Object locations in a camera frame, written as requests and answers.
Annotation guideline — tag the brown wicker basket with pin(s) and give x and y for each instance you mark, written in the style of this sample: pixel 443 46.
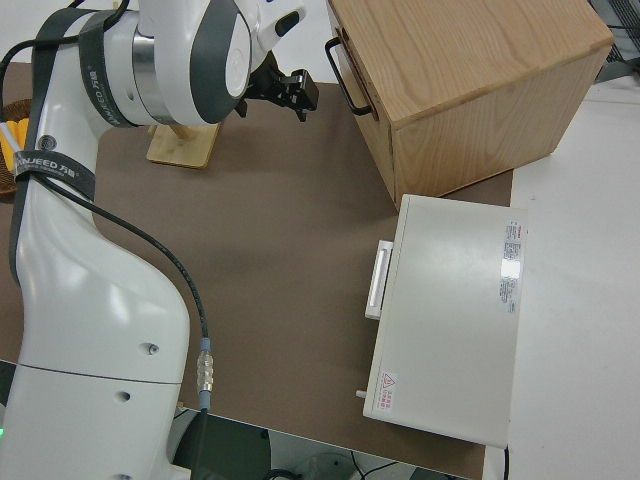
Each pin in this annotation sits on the brown wicker basket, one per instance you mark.
pixel 5 185

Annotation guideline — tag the white toaster oven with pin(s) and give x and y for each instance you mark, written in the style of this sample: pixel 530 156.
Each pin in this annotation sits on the white toaster oven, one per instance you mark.
pixel 450 320

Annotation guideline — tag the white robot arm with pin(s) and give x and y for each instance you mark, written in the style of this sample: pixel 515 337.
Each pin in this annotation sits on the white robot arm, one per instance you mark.
pixel 100 300

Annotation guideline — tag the brown table mat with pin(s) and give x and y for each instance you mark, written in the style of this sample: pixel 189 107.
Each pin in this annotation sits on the brown table mat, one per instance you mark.
pixel 280 240

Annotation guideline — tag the wooden mug stand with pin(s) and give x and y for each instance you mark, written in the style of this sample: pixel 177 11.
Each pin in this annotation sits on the wooden mug stand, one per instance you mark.
pixel 182 147

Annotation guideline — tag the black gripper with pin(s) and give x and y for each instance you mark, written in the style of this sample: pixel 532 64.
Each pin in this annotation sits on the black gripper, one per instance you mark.
pixel 262 82

